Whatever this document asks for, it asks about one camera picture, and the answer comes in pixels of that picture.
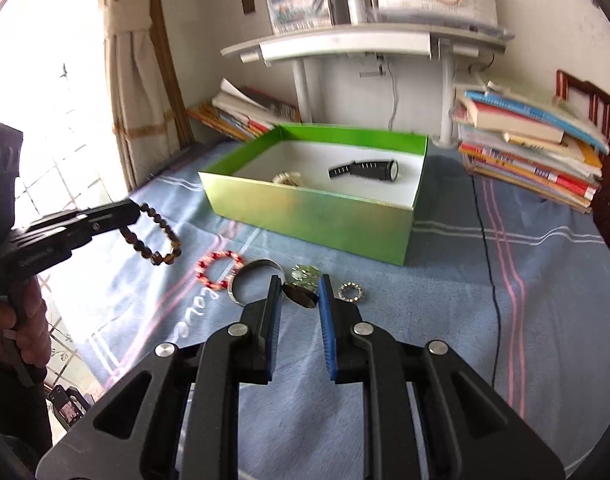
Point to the green cardboard box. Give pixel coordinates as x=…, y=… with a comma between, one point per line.
x=310, y=220

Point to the beige curtain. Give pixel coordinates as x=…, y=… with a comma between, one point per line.
x=130, y=85

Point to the tall stack of books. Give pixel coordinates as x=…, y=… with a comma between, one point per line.
x=525, y=150

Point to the silver bangle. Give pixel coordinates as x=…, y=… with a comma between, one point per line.
x=257, y=263

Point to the person's left hand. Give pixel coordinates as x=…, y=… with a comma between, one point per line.
x=32, y=330

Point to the clear marker pen case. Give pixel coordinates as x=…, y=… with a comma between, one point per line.
x=297, y=5

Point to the silver green brooch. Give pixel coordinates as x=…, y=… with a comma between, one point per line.
x=305, y=274

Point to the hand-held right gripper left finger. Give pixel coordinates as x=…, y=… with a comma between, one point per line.
x=271, y=330

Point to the leaning pile of books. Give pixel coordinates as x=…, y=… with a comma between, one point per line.
x=240, y=115

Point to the person's left forearm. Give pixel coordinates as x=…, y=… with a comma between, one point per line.
x=15, y=410

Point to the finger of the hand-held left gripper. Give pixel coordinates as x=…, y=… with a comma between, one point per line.
x=80, y=214
x=117, y=221

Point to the white desk shelf riser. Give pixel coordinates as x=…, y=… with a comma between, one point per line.
x=345, y=42

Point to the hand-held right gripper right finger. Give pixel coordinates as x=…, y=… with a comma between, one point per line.
x=327, y=330

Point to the frosted grid window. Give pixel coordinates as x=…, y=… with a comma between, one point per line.
x=60, y=110

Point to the black wristwatch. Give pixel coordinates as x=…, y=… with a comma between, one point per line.
x=370, y=170

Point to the blue checked tablecloth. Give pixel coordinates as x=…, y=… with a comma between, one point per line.
x=435, y=320

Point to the dark oval pendant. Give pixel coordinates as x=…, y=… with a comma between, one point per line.
x=300, y=296

